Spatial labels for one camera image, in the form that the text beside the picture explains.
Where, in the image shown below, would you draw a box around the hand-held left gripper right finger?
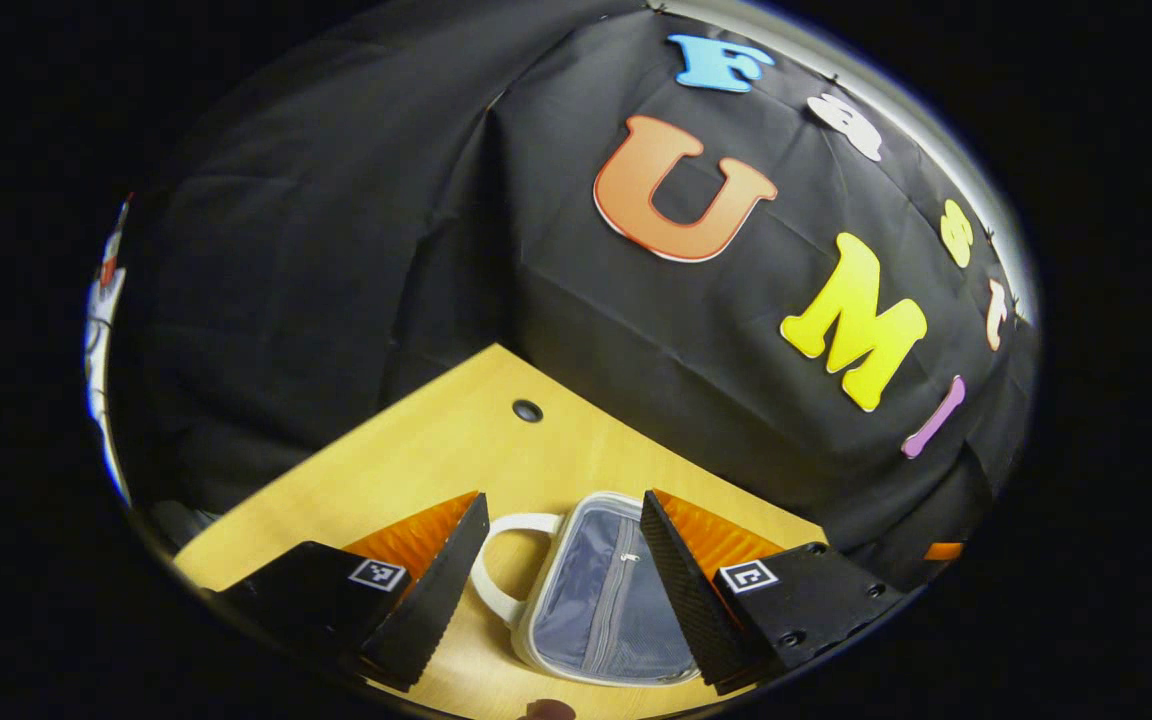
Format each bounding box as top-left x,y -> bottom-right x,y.
639,489 -> 907,697

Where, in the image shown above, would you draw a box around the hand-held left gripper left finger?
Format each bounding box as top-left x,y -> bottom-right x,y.
211,490 -> 491,693

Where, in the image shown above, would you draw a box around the white suitcase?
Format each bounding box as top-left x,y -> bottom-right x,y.
470,490 -> 705,689

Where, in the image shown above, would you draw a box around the white blue printed banner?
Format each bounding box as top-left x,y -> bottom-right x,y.
83,195 -> 134,504

